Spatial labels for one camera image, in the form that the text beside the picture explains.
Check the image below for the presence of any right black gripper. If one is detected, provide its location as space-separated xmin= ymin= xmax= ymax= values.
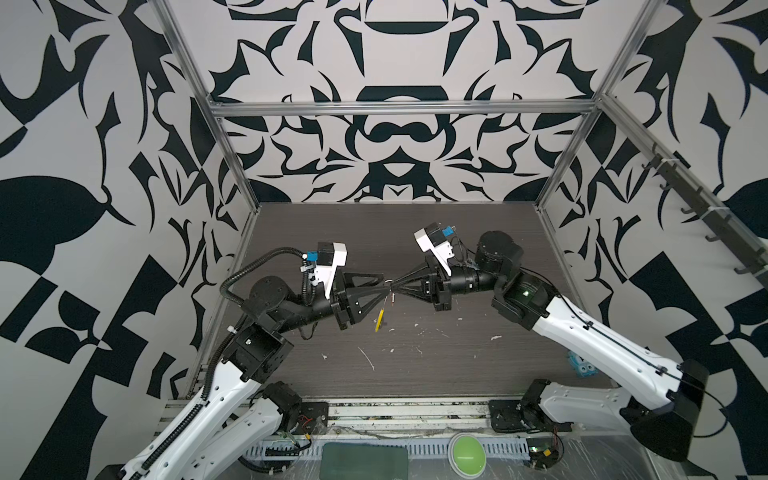
xmin=398 ymin=255 xmax=511 ymax=313

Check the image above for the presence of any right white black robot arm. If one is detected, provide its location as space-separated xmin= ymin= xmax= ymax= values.
xmin=392 ymin=224 xmax=710 ymax=462

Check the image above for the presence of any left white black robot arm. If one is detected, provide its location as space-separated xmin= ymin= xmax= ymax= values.
xmin=98 ymin=242 xmax=390 ymax=479

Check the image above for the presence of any dark green pad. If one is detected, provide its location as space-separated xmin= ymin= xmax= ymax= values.
xmin=319 ymin=442 xmax=409 ymax=480

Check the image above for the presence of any green round button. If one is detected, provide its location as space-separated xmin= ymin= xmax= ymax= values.
xmin=448 ymin=433 xmax=487 ymax=479

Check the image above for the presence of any blue connector block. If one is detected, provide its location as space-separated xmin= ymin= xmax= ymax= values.
xmin=567 ymin=351 xmax=598 ymax=378

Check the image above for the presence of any small circuit board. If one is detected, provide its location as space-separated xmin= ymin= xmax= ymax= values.
xmin=525 ymin=435 xmax=565 ymax=471

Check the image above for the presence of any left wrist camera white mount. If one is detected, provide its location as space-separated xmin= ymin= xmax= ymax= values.
xmin=301 ymin=242 xmax=348 ymax=300

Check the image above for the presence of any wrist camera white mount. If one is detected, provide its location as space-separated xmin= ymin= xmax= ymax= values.
xmin=414 ymin=222 xmax=455 ymax=277
xmin=301 ymin=242 xmax=348 ymax=300

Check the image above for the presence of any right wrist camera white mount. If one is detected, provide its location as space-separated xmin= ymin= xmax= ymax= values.
xmin=414 ymin=222 xmax=455 ymax=277

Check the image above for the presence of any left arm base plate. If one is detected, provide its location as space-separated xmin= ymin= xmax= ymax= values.
xmin=281 ymin=401 xmax=329 ymax=435

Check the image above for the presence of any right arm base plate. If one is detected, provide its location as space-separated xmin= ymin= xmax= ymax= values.
xmin=488 ymin=399 xmax=572 ymax=434

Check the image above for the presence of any white slotted cable duct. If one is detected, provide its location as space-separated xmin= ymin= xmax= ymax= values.
xmin=239 ymin=437 xmax=529 ymax=462

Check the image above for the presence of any black wall hook rack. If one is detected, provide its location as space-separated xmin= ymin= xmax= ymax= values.
xmin=643 ymin=142 xmax=767 ymax=289

